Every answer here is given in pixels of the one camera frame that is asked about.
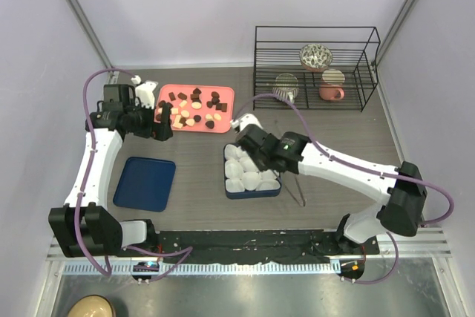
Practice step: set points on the pink plastic tray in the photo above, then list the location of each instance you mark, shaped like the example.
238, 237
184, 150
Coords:
178, 115

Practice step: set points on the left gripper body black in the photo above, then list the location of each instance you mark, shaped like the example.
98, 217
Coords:
141, 119

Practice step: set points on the patterned ceramic bowl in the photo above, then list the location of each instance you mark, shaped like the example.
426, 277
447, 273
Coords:
315, 57

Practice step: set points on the white cable chain strip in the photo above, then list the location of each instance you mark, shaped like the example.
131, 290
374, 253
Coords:
137, 268

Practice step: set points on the white paper cupcake liner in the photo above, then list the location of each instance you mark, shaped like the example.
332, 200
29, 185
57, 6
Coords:
232, 152
268, 175
250, 180
248, 165
268, 185
234, 186
233, 170

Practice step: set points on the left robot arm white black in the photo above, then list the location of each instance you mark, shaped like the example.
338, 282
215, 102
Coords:
83, 226

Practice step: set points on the striped grey mug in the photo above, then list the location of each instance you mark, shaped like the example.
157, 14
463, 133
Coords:
286, 87

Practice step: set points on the dark blue box lid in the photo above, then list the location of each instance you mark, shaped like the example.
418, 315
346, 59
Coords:
145, 184

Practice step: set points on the pink mug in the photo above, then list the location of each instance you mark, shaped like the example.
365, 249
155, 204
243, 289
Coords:
331, 87

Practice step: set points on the metal tongs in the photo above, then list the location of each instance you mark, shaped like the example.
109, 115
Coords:
291, 184

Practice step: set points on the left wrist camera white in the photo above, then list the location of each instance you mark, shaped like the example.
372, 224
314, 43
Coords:
144, 92

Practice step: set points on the beige bowl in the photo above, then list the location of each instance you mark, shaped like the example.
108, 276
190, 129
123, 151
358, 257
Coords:
92, 306

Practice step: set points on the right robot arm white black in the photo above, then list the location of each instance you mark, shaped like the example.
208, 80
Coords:
398, 199

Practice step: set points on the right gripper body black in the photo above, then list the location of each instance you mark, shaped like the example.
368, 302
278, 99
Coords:
261, 163

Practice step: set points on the black wire rack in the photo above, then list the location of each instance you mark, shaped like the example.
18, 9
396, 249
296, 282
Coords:
355, 52

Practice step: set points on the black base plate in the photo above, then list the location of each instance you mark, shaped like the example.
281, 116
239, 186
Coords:
247, 247

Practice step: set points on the dark round chocolate piece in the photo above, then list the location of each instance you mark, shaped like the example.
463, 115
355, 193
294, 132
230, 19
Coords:
210, 124

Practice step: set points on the dark blue box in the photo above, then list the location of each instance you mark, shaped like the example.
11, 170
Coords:
248, 194

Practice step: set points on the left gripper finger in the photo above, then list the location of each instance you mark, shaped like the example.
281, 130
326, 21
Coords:
163, 130
163, 107

